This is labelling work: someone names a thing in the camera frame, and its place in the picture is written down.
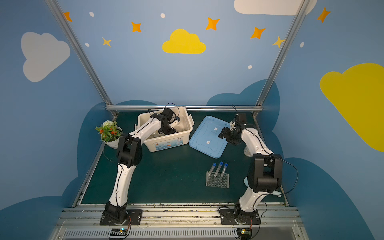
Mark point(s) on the clear acrylic test tube rack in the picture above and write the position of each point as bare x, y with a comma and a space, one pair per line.
220, 181

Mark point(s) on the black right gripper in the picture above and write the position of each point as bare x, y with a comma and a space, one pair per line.
227, 134

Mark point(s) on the potted plant white pot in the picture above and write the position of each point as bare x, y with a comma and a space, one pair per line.
110, 133

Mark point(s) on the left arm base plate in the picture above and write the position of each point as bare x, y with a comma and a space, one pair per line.
121, 218

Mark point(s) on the white plastic storage bin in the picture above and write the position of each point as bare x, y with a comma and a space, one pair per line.
157, 142

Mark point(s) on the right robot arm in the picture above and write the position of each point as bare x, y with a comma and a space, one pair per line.
265, 171

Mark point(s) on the light blue brush white handle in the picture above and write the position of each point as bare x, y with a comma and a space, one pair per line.
246, 181

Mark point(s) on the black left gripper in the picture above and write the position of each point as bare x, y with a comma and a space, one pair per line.
165, 128

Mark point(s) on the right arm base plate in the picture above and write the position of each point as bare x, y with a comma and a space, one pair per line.
238, 217

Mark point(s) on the light blue plastic lid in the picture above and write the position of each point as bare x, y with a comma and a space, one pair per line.
206, 137

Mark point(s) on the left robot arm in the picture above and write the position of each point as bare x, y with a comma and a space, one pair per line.
130, 153

